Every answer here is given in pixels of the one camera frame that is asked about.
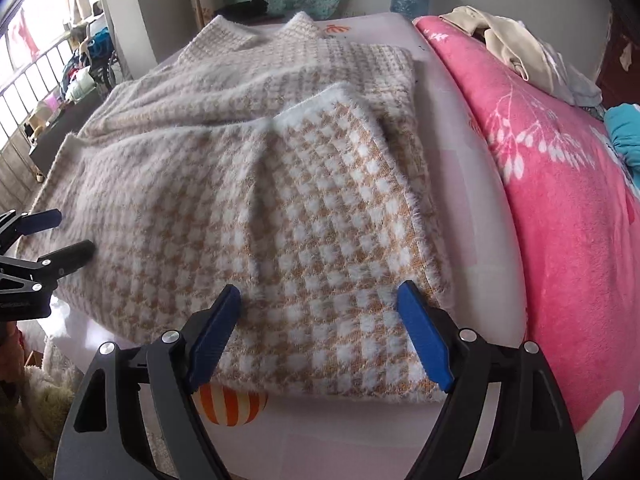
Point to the folded wheelchair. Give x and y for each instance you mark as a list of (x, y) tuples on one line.
[(102, 60)]

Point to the light grey cloth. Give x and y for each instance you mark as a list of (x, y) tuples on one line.
[(580, 85)]

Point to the wooden chair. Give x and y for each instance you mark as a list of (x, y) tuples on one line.
[(200, 0)]

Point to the metal window railing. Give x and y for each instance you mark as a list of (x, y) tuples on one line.
[(20, 110)]

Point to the black bag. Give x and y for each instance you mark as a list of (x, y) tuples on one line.
[(245, 9)]

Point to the beige clothes pile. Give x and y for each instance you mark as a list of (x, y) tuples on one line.
[(510, 45)]

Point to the white fluffy rug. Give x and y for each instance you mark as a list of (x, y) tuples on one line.
[(45, 400)]

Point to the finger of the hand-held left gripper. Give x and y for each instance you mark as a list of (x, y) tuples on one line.
[(65, 260), (42, 221)]

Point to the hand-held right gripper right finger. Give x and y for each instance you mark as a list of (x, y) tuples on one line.
[(425, 335)]

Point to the beige houndstooth knit coat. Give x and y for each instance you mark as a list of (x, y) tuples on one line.
[(250, 185)]

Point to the pink hanging garment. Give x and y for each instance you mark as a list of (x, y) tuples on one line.
[(25, 35)]

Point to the pink floral blanket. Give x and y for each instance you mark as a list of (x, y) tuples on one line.
[(575, 235)]

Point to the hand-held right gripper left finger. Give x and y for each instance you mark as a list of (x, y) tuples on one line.
[(215, 340)]

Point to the dark red door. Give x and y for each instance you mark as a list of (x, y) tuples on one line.
[(622, 45)]

